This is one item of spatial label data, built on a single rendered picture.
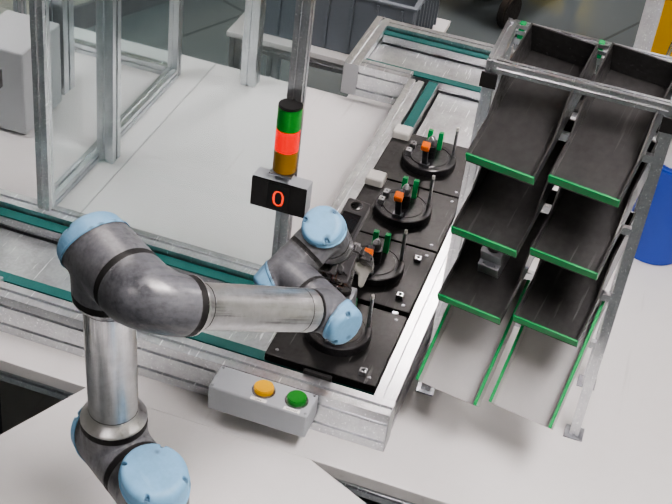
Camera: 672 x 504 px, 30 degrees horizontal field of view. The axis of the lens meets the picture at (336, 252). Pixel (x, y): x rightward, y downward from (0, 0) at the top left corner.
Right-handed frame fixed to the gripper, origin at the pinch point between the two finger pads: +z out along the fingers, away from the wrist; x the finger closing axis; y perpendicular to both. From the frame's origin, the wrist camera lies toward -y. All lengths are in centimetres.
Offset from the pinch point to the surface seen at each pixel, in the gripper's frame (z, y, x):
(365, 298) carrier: 23.5, 2.4, 1.6
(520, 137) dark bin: -29.4, -24.2, 28.3
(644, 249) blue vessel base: 67, -37, 58
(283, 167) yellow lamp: -3.1, -14.4, -18.4
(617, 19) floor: 352, -228, 26
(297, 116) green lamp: -11.5, -23.0, -16.8
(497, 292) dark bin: -6.1, -0.6, 30.7
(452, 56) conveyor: 111, -92, -10
